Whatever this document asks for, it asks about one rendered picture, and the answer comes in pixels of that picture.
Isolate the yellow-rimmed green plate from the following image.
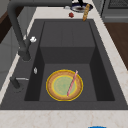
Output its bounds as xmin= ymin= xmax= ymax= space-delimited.
xmin=45 ymin=68 xmax=84 ymax=102

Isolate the black-rimmed white plate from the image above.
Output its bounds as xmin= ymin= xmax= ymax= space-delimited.
xmin=70 ymin=2 xmax=86 ymax=14

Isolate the small dark side lever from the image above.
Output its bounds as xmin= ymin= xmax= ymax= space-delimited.
xmin=9 ymin=76 xmax=30 ymax=90

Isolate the brown baguette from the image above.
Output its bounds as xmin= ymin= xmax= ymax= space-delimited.
xmin=81 ymin=3 xmax=91 ymax=23

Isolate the small red round thing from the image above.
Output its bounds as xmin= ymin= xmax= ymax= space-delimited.
xmin=68 ymin=12 xmax=75 ymax=19

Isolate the pink stick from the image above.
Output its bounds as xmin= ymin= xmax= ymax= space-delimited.
xmin=66 ymin=69 xmax=79 ymax=98

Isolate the blue round thing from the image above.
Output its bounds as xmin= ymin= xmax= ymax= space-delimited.
xmin=87 ymin=125 xmax=108 ymax=128

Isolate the dark grey sink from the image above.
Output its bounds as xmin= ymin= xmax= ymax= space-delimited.
xmin=0 ymin=17 xmax=128 ymax=111

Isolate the black tap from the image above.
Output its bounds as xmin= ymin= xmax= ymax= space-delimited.
xmin=7 ymin=0 xmax=73 ymax=63

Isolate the small white round thing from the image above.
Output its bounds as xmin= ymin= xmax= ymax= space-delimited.
xmin=29 ymin=36 xmax=37 ymax=43

